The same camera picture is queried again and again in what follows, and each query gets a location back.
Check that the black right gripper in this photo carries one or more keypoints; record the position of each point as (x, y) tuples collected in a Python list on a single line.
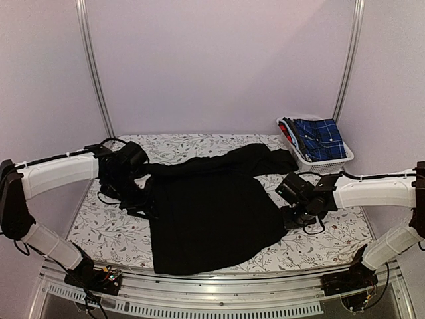
[(289, 224)]

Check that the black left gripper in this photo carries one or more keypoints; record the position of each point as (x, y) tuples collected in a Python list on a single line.
[(144, 204)]

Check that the black long sleeve shirt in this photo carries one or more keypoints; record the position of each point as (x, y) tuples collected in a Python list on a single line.
[(210, 213)]

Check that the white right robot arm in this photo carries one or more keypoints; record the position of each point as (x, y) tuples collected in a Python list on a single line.
[(342, 190)]

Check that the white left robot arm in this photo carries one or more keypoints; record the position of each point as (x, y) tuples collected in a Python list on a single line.
[(116, 170)]

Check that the floral white tablecloth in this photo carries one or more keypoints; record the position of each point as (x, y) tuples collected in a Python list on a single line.
[(111, 236)]

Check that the white plastic laundry basket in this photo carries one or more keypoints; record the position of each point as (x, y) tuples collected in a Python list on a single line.
[(322, 167)]

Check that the light blue folded shirt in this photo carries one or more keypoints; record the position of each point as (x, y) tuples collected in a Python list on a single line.
[(292, 136)]

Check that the blue plaid shirt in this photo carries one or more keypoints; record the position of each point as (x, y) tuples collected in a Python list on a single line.
[(322, 139)]

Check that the red black plaid shirt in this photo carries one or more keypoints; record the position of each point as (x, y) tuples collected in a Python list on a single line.
[(285, 131)]

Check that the dark grey folded shirt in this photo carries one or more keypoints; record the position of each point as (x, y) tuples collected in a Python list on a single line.
[(301, 145)]

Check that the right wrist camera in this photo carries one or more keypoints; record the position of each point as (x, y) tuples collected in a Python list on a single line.
[(294, 189)]

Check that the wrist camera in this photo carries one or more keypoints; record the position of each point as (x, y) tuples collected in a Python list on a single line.
[(131, 157), (294, 189)]

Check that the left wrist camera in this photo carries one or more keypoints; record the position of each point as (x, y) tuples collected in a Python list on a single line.
[(131, 157)]

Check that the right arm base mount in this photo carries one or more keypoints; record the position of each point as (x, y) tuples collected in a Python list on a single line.
[(356, 277)]

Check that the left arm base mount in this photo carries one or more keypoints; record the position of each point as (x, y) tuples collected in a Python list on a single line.
[(105, 280)]

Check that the aluminium front rail frame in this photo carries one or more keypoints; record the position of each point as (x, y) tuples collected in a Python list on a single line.
[(293, 294)]

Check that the left aluminium corner post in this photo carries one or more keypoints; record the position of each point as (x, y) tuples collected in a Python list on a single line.
[(84, 26)]

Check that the aluminium corner post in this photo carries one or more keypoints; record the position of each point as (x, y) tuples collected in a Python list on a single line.
[(84, 26), (354, 38)]

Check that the right aluminium corner post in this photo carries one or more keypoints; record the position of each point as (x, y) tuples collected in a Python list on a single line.
[(354, 38)]

